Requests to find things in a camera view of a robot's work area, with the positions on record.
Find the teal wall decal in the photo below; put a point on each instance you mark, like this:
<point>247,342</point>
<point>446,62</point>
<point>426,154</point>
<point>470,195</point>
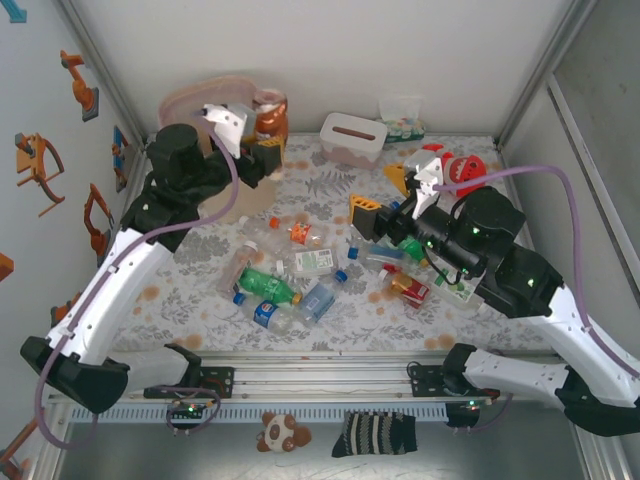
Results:
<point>19,15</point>

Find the crushed clear plastic bottle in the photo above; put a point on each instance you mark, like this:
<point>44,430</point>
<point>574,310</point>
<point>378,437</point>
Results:
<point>255,227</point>

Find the floral grey tablecloth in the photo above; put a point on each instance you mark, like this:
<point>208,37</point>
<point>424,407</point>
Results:
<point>350,330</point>

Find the pepsi bottle blue cap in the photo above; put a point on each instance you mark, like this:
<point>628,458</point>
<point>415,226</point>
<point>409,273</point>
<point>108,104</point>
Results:
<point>265,311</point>

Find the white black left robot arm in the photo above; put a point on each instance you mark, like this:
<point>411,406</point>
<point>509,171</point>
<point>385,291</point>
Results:
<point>115,285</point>

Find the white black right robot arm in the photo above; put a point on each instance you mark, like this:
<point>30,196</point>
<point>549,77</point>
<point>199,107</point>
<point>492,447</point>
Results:
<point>575,325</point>

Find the white tissue box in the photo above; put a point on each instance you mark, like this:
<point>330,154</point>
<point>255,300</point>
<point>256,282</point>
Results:
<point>350,145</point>

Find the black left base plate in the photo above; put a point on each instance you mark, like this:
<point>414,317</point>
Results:
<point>222,382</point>

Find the pinkish bottle white cap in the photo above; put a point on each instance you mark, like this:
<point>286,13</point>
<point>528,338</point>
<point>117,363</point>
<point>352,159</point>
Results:
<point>240,262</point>

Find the green soda bottle yellow cap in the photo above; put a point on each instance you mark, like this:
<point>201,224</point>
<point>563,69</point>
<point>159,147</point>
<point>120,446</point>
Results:
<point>412,246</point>

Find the blue wall decal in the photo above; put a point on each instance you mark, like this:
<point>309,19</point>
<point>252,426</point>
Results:
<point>120,150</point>

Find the beige bin pink liner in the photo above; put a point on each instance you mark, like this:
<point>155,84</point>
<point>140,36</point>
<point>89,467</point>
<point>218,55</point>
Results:
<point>250,200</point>

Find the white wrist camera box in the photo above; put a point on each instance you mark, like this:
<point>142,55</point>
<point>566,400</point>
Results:
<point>425,170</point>
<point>225,122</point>

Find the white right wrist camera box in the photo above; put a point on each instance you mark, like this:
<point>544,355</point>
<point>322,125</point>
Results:
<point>425,170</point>

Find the black white striped sock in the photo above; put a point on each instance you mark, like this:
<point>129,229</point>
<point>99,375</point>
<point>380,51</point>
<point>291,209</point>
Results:
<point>372,435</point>

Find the lime label clear bottle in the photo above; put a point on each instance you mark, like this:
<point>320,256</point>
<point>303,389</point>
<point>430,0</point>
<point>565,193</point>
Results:
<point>455,291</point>

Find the green white label bottle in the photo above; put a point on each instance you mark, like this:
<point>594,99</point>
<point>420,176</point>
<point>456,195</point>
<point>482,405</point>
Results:
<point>312,261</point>

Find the aluminium front rail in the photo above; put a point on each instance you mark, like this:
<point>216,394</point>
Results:
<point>325,377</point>

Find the red gold label bottle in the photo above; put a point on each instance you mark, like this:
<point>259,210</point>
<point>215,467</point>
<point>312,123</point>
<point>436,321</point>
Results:
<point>410,289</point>

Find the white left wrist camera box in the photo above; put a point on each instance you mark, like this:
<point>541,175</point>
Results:
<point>225,122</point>

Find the green soda bottle orange cap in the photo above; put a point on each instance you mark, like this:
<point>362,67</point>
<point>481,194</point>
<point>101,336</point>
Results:
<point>265,284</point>

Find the aluminium window frame bar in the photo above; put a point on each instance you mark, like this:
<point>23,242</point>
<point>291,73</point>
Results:
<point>575,145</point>

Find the red shark plush toy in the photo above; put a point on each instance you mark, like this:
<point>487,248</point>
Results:
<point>467,172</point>

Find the small circuit board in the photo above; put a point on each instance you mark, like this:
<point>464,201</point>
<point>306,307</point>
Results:
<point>190,409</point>
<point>472,404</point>

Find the panda plush toy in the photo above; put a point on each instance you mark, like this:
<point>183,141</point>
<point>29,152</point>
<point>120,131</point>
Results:
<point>277,432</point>

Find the aluminium frame post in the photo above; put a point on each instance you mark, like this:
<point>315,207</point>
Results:
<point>92,50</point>
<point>545,65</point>

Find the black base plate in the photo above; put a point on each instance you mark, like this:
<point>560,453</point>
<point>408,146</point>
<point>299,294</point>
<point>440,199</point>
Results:
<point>222,382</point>
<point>422,380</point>

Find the clear bottle blue cap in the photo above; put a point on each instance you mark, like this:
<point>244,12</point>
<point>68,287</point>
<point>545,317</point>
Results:
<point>375,260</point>

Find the brown coffee drink bottle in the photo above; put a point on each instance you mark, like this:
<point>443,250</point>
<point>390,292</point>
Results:
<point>270,120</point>

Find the green tissue pack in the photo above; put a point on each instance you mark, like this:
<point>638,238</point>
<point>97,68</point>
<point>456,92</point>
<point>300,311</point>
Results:
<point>405,127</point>

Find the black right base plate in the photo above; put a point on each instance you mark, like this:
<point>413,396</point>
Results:
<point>422,380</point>

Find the crushed bottle light blue label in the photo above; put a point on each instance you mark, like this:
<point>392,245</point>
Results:
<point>317,300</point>

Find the orange label bottle orange cap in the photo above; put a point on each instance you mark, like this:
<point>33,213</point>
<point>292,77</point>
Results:
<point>301,231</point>

